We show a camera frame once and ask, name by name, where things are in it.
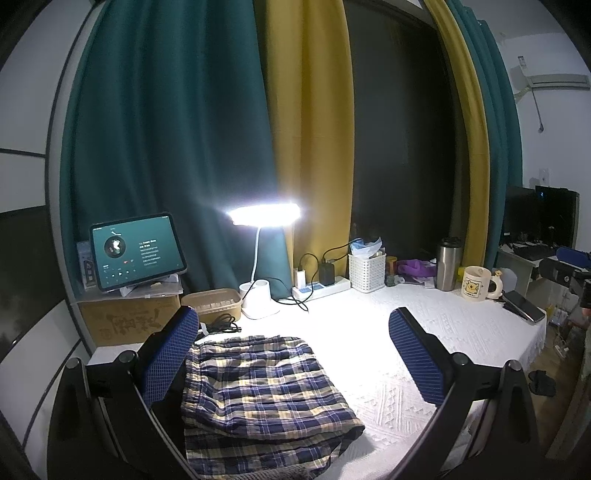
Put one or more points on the purple cloth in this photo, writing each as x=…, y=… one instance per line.
x=415, y=268

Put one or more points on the black keyboard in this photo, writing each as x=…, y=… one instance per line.
x=535, y=251

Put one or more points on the white textured tablecloth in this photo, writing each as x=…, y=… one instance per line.
x=369, y=314

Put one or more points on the yellow curtain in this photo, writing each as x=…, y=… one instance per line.
x=475, y=161
x=304, y=115

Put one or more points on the white power strip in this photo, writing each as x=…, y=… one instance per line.
x=323, y=290

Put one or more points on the white charger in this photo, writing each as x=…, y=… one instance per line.
x=301, y=278

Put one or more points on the stainless steel tumbler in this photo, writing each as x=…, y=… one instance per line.
x=449, y=265

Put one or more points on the dark window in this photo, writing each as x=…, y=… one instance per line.
x=401, y=138

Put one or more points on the white desk lamp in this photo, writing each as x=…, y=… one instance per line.
x=258, y=300

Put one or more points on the brown food container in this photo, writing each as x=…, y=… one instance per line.
x=212, y=302

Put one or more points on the clear plastic packet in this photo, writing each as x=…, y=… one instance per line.
x=152, y=286

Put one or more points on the cream bear print mug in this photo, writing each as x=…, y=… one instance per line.
x=475, y=284

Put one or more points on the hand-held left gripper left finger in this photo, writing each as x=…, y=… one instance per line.
x=168, y=360

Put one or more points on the black computer monitor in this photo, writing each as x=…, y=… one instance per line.
x=519, y=212

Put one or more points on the black slipper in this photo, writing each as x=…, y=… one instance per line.
x=535, y=381
x=549, y=387

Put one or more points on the small green ornament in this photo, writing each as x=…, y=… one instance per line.
x=393, y=280

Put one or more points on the white wall outlet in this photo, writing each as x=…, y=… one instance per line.
x=543, y=174

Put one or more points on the white plastic basket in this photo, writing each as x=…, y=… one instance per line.
x=366, y=272

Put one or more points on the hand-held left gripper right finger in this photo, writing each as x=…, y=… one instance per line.
x=418, y=355

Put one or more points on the grey desk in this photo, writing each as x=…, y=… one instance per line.
x=521, y=263

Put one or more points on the yellow red can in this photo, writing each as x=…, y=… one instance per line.
x=392, y=265

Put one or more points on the blue plastic bag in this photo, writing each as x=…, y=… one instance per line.
x=364, y=245

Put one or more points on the black charger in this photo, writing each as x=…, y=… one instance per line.
x=328, y=274

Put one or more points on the plaid pants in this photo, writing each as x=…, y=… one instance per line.
x=258, y=387

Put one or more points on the teal curtain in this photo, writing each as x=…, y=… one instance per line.
x=161, y=115
x=501, y=138

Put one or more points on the tablet computer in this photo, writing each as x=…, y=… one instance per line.
x=138, y=251

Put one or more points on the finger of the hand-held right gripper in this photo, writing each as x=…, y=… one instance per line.
x=575, y=257
x=556, y=270

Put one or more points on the black smartphone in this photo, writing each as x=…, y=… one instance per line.
x=524, y=306

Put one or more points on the white air conditioner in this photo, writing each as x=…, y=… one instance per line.
x=561, y=81

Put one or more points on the cardboard box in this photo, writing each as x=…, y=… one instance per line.
x=129, y=318

